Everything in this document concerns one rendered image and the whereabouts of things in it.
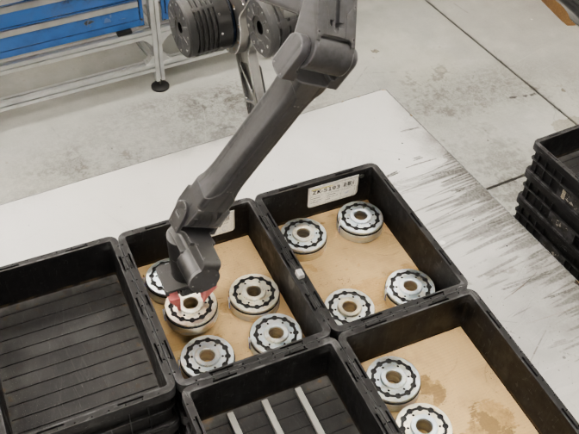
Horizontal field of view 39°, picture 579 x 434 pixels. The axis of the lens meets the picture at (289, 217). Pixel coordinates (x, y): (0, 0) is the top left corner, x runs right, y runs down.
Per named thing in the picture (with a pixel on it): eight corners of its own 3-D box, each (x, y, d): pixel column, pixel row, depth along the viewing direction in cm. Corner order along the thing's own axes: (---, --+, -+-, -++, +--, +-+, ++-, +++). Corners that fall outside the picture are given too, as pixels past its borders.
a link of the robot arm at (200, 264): (221, 198, 144) (180, 195, 138) (249, 242, 137) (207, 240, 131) (195, 248, 149) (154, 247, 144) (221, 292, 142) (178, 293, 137)
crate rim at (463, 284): (252, 203, 176) (252, 195, 174) (373, 169, 185) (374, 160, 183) (333, 342, 150) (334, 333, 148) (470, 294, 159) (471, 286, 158)
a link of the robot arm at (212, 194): (348, 36, 121) (293, 21, 114) (364, 63, 118) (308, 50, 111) (212, 209, 147) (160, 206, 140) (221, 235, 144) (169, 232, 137)
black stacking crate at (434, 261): (252, 234, 182) (252, 197, 174) (369, 200, 191) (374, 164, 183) (330, 370, 157) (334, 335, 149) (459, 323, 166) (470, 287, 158)
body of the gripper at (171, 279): (219, 282, 151) (217, 256, 145) (166, 299, 148) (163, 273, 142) (207, 257, 155) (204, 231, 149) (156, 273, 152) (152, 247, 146)
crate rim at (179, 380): (116, 242, 166) (115, 233, 165) (252, 203, 176) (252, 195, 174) (179, 396, 141) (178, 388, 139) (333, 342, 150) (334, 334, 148)
